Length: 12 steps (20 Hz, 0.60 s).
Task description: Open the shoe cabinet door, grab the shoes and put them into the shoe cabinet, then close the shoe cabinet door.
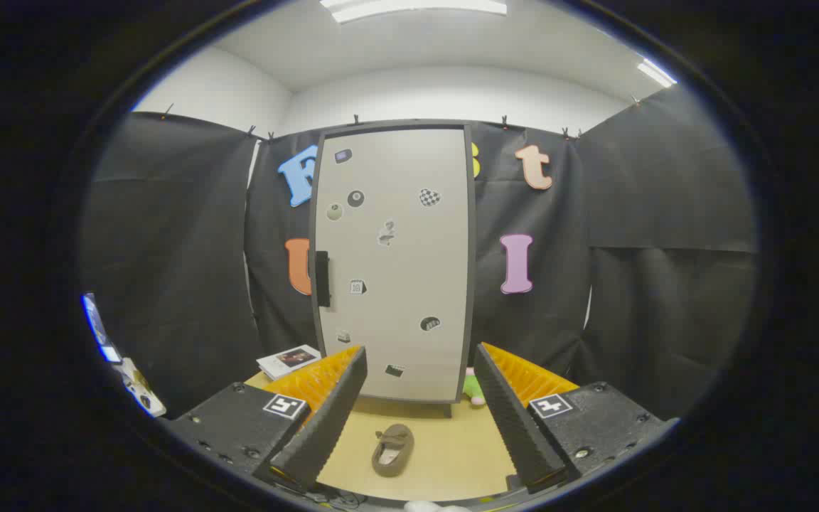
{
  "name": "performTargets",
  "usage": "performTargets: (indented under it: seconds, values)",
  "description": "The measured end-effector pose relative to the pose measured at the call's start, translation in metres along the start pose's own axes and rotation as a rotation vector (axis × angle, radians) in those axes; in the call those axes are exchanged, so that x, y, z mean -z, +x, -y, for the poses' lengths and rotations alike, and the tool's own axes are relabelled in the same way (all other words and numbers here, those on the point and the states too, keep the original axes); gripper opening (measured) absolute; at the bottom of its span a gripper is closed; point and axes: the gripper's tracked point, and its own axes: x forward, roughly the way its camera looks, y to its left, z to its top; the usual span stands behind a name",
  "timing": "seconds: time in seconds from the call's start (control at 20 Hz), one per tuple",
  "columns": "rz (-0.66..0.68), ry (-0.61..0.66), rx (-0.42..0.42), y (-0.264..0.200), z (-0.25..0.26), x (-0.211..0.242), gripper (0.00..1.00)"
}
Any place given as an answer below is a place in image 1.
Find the grey shoe cabinet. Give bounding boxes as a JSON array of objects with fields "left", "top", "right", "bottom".
[{"left": 308, "top": 119, "right": 478, "bottom": 417}]

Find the black backdrop cloth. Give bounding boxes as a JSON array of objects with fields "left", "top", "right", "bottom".
[{"left": 81, "top": 85, "right": 759, "bottom": 422}]

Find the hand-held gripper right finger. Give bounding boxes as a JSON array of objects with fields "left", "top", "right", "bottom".
[{"left": 473, "top": 343, "right": 670, "bottom": 495}]

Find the small ceiling light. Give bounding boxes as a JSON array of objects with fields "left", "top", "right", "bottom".
[{"left": 637, "top": 58, "right": 678, "bottom": 89}]

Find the white patterned object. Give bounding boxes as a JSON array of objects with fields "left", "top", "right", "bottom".
[{"left": 121, "top": 358, "right": 167, "bottom": 417}]

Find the white book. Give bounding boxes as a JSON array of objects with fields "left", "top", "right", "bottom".
[{"left": 257, "top": 345, "right": 323, "bottom": 381}]

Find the long ceiling light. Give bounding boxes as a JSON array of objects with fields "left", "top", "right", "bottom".
[{"left": 319, "top": 0, "right": 508, "bottom": 24}]

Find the black door handle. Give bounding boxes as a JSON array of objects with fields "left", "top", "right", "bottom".
[{"left": 315, "top": 250, "right": 331, "bottom": 308}]

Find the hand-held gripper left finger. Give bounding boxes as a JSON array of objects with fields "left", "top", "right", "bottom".
[{"left": 168, "top": 346, "right": 369, "bottom": 493}]

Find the pink and green plush toy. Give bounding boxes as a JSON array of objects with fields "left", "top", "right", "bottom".
[{"left": 462, "top": 367, "right": 487, "bottom": 407}]

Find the brown fuzzy shoe with bow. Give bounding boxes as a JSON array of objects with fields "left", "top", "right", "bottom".
[{"left": 371, "top": 424, "right": 415, "bottom": 478}]

